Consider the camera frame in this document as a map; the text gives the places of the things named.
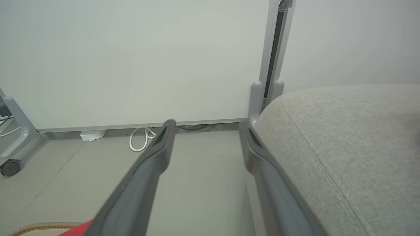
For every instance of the red object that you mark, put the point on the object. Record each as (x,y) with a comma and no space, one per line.
(80,230)

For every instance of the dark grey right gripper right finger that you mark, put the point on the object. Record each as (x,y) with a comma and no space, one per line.
(279,203)

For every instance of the light grey fabric sofa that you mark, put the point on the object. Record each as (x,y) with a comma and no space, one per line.
(344,147)

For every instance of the white power adapter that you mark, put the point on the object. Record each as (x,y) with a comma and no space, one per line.
(92,135)

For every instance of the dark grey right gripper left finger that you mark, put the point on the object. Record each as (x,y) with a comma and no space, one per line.
(131,196)

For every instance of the black caster wheel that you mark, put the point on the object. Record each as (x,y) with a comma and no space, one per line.
(10,167)

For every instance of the grey partition post black slot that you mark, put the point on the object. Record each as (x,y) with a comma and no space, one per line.
(268,32)

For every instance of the white partition panel grey frame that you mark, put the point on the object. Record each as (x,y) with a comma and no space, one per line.
(131,65)

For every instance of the grey partition foot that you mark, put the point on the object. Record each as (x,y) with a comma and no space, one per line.
(19,124)

